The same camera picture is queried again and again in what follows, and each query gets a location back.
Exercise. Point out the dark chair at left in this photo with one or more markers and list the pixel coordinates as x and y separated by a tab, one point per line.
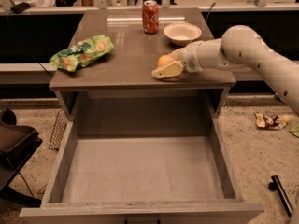
17	145

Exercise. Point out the crumpled snack wrapper on floor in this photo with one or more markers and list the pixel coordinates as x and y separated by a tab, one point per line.
272	122

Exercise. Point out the red soda can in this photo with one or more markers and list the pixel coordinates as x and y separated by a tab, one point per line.
150	17

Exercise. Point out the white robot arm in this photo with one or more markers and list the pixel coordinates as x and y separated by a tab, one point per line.
239	47

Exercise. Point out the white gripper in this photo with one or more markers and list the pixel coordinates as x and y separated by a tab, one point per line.
189	60

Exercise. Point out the black wire basket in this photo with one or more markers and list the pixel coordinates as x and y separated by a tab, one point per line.
58	131

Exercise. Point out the open grey top drawer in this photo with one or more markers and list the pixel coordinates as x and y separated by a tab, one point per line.
154	180

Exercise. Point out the green chip bag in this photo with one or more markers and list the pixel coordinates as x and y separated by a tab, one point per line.
82	54

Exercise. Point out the white paper bowl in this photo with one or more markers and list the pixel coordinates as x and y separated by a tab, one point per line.
182	33

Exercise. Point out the grey cabinet with top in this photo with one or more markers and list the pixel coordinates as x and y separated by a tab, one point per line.
117	95

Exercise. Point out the green packet on floor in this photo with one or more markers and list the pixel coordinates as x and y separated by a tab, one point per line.
295	130

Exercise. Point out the black device on ledge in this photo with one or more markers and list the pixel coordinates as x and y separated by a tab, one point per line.
19	8

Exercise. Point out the black bar on floor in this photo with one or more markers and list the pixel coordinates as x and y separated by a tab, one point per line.
275	185

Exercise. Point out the orange fruit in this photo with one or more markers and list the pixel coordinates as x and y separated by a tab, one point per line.
164	60

